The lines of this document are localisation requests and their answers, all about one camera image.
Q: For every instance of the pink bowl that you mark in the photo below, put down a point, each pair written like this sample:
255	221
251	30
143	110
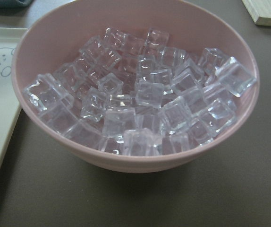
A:
56	38

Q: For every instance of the clear ice cubes pile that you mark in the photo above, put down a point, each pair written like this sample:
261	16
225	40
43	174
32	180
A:
135	96

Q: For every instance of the wooden cutting board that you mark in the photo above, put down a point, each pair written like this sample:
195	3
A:
259	10

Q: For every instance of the grey folded cloth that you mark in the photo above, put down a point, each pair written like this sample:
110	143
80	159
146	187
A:
4	4

